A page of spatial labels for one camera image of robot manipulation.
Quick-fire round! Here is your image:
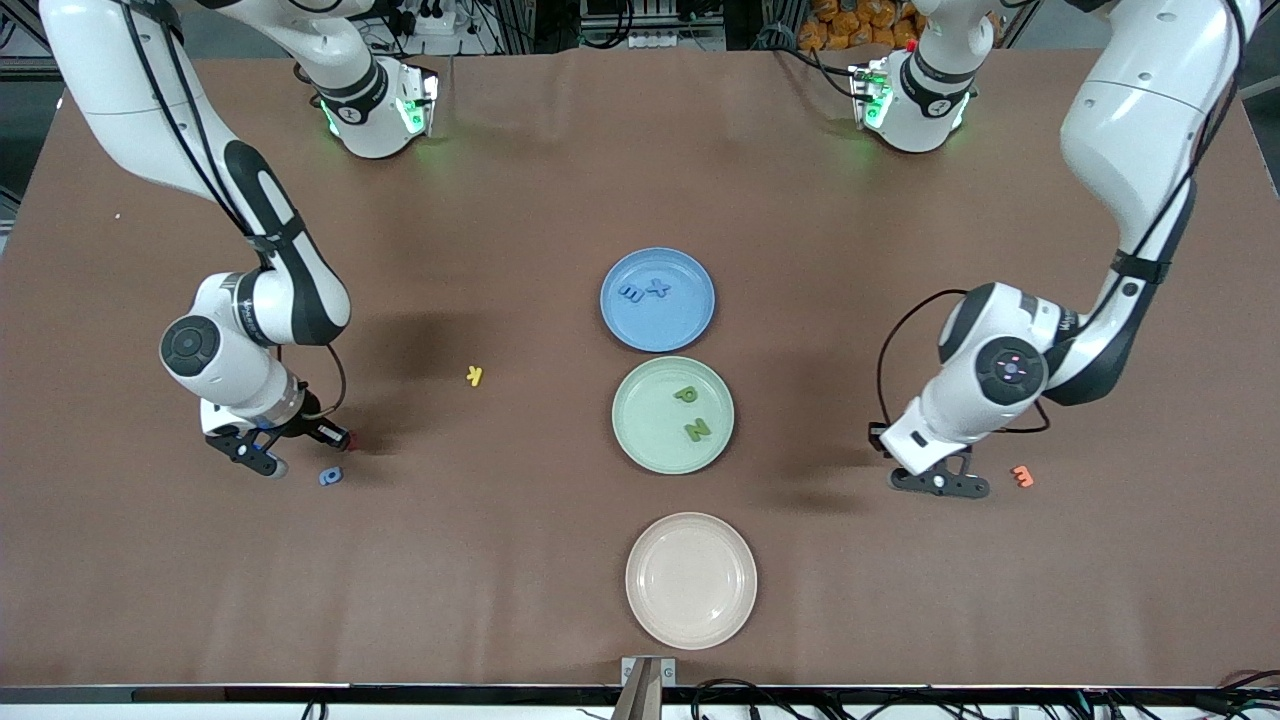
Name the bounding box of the green round plate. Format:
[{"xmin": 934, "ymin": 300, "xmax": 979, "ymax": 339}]
[{"xmin": 611, "ymin": 356, "xmax": 736, "ymax": 475}]

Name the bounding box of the blue round plate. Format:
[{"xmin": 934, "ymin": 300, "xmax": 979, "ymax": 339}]
[{"xmin": 600, "ymin": 247, "xmax": 717, "ymax": 353}]

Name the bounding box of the pink round plate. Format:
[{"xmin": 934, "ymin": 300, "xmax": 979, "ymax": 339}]
[{"xmin": 625, "ymin": 512, "xmax": 758, "ymax": 651}]

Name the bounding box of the orange net bag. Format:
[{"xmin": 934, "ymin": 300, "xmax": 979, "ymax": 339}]
[{"xmin": 797, "ymin": 0, "xmax": 926, "ymax": 51}]

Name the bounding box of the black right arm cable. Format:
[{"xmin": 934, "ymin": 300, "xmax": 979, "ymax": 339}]
[{"xmin": 110, "ymin": 0, "xmax": 349, "ymax": 416}]

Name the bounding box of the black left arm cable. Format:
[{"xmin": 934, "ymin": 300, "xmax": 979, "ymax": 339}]
[{"xmin": 877, "ymin": 0, "xmax": 1246, "ymax": 438}]

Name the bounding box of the black looped floor cable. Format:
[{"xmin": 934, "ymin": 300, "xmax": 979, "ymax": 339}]
[{"xmin": 690, "ymin": 679, "xmax": 801, "ymax": 720}]

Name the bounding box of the metal table edge bracket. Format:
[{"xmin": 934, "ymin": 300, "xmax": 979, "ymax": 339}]
[{"xmin": 621, "ymin": 656, "xmax": 677, "ymax": 720}]

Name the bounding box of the black arm base cable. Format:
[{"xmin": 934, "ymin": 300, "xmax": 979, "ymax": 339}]
[{"xmin": 775, "ymin": 25, "xmax": 861, "ymax": 101}]

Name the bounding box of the red and black cable bundle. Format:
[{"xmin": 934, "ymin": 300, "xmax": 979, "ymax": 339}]
[{"xmin": 1215, "ymin": 668, "xmax": 1280, "ymax": 716}]

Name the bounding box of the aluminium frame profile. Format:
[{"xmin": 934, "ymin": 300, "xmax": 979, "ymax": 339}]
[{"xmin": 0, "ymin": 0, "xmax": 61, "ymax": 83}]

